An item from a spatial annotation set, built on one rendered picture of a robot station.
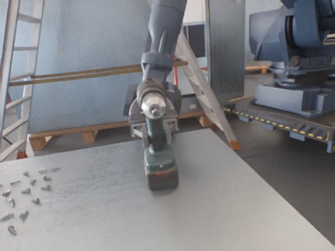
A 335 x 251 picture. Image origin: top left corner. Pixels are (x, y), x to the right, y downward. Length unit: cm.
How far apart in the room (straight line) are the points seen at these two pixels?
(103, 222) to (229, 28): 243
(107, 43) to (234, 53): 138
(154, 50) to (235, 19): 192
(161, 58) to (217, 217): 56
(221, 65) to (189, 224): 232
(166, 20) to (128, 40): 165
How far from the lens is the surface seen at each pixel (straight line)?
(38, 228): 52
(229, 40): 266
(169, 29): 84
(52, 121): 278
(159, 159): 50
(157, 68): 82
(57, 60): 261
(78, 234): 47
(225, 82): 268
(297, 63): 165
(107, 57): 249
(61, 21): 259
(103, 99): 256
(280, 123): 163
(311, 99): 170
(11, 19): 197
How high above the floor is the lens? 95
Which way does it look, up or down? 20 degrees down
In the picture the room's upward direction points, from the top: 6 degrees counter-clockwise
